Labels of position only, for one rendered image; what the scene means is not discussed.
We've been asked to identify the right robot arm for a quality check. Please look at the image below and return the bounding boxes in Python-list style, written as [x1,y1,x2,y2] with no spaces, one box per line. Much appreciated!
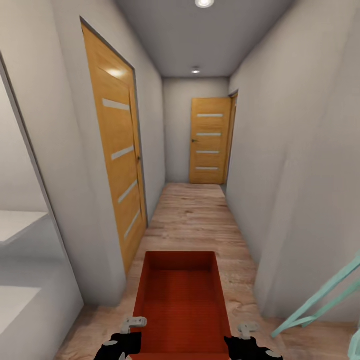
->
[224,322,284,360]

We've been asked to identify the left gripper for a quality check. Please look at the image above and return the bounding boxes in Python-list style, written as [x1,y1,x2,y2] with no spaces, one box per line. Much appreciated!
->
[110,332,142,356]

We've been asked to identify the storage box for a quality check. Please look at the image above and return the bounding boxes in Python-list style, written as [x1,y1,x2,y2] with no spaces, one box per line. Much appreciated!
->
[129,251,233,360]

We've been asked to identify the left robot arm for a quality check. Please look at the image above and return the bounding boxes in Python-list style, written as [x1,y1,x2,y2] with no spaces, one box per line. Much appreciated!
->
[94,316,148,360]

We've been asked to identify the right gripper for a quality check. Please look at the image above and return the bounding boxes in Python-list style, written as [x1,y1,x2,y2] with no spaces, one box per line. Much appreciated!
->
[224,336,257,360]

